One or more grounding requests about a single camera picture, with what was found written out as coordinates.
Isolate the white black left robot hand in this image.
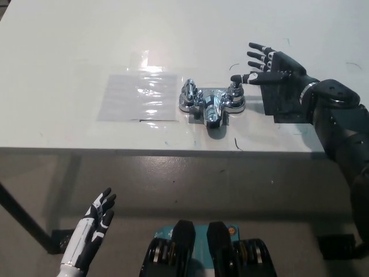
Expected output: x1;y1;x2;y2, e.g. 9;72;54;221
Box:
59;187;117;272

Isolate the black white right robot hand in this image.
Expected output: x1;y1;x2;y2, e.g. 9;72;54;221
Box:
229;42;318;100

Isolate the chrome lever faucet handle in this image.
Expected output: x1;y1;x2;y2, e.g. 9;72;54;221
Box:
181;78;199;106
229;80;246;100

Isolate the chrome faucet body with spout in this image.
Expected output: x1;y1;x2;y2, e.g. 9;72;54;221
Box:
178;88;247;130

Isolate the black teal robot torso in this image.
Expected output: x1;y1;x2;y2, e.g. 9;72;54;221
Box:
140;219;279;277

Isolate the black tape patch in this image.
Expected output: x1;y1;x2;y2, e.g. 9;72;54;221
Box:
259;83;317;124

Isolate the clear plastic sheet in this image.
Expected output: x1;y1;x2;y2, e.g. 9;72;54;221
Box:
96;73;178;122

